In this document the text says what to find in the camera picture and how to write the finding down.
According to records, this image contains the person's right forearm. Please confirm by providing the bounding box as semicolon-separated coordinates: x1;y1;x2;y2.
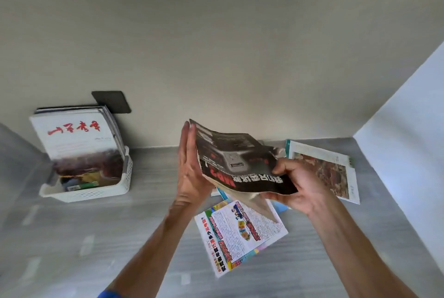
307;197;419;298

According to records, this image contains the white perforated plastic basket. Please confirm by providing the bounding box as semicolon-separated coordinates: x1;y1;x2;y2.
38;146;134;203

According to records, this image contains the person's left hand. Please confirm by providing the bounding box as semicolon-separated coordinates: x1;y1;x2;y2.
175;120;216;208

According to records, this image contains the black cover magazine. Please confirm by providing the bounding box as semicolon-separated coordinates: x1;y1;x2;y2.
189;119;299;224

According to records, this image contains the dark wall socket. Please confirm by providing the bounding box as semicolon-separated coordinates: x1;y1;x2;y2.
91;91;132;114

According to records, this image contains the stack of magazines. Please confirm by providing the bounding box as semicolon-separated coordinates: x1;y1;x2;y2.
29;105;126;192

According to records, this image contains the pile of assorted magazines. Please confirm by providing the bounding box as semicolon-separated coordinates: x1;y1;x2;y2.
194;140;361;278

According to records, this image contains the person's left forearm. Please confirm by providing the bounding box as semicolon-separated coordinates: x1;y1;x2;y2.
104;202;197;298

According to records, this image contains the person's right hand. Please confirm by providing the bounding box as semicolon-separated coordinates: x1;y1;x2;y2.
259;158;335;217

